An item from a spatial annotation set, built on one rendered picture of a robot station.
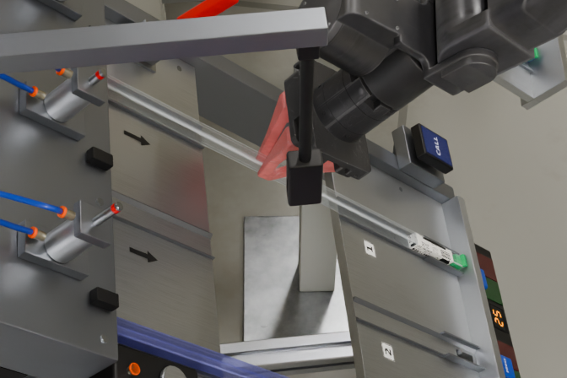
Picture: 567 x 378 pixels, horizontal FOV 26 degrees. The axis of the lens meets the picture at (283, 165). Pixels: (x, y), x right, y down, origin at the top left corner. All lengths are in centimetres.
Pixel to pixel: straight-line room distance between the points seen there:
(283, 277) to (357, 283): 97
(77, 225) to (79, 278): 5
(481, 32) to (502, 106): 144
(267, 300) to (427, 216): 81
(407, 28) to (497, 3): 8
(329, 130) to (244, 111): 16
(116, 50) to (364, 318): 53
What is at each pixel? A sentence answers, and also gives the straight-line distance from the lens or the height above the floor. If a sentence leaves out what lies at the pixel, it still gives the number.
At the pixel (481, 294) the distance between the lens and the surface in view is 129.
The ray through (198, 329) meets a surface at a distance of 95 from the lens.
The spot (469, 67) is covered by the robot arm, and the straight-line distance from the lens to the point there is 94.
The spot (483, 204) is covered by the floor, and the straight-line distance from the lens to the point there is 223.
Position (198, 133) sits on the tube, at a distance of 105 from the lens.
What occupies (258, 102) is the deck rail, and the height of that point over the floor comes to 93.
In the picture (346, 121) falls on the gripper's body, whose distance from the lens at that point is 102.
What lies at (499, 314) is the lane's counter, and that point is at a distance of 137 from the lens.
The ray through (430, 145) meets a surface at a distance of 129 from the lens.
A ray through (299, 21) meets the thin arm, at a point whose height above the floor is 135.
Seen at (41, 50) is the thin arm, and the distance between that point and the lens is 66.
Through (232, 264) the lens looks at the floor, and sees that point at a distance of 214.
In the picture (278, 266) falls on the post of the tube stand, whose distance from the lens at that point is 212.
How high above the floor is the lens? 185
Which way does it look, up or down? 55 degrees down
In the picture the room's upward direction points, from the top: straight up
